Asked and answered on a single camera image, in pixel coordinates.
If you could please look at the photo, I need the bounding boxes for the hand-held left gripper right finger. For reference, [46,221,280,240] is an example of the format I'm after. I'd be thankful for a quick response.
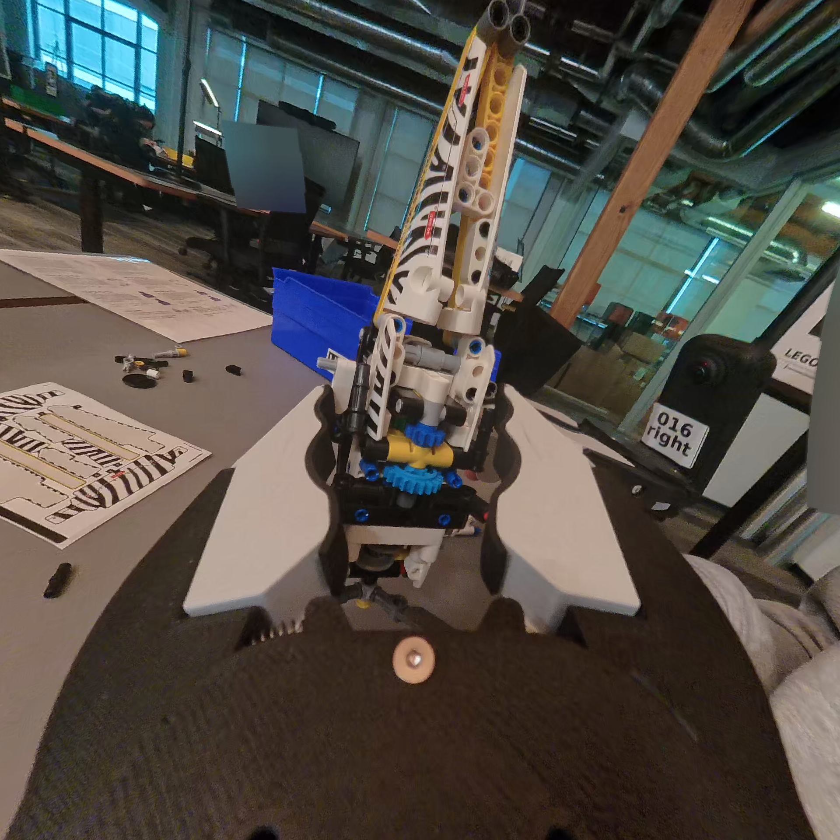
[481,384,642,635]

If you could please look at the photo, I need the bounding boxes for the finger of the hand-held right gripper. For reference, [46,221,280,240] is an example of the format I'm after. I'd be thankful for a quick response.
[533,402,636,469]

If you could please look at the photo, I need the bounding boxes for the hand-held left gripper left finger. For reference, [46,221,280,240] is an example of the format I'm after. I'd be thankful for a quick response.
[181,385,337,631]

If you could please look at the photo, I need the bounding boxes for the lego airplane body with propeller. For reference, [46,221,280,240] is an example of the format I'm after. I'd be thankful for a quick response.
[317,315,505,626]

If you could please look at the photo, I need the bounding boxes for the person's right forearm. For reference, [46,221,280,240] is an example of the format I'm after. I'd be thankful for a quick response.
[682,554,840,840]

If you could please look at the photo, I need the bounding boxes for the zebra sticker sheet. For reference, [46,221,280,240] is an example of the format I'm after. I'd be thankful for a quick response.
[0,382,212,549]

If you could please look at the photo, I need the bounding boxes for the blue plastic bin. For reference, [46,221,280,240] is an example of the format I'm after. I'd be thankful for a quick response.
[271,266,505,383]

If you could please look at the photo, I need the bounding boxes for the printed paper sheet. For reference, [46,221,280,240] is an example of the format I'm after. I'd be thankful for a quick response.
[0,249,273,343]

